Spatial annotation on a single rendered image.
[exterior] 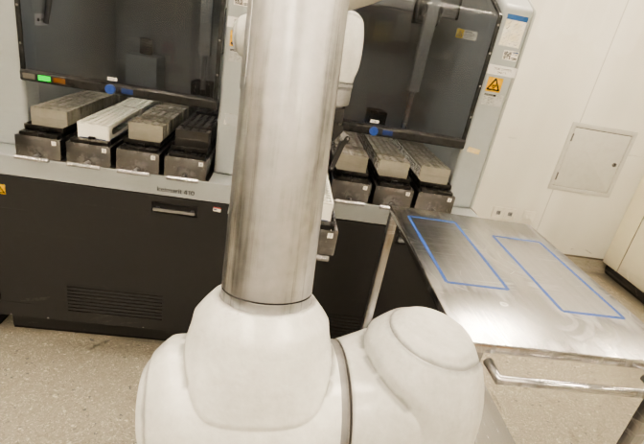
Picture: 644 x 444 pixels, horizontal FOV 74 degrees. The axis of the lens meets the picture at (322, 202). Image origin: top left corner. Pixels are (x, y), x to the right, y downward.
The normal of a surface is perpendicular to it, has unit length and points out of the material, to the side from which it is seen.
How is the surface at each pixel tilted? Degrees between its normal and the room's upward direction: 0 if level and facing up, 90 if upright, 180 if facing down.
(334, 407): 43
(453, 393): 62
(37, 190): 90
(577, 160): 90
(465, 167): 90
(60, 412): 0
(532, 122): 90
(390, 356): 48
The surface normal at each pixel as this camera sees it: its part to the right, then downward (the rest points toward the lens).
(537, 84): 0.06, 0.38
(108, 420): 0.17, -0.91
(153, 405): -0.42, -0.25
